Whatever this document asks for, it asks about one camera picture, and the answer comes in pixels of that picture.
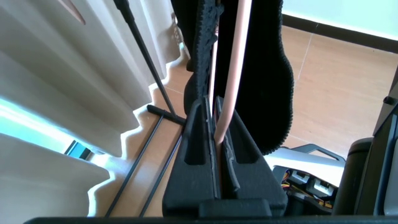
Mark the black clothes rack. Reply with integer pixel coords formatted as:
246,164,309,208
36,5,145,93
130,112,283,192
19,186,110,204
104,0,188,218

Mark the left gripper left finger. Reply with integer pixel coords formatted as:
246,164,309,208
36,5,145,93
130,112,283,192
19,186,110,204
162,96,221,218

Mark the window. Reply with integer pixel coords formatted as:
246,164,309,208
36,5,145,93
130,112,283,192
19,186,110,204
0,98,95,160

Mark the black garment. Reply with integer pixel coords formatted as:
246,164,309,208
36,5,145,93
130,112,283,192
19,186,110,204
170,0,295,156

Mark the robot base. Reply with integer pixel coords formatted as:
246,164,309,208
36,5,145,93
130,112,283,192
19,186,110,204
264,65,398,218

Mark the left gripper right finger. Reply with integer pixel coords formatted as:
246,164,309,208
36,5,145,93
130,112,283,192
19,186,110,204
215,96,289,218

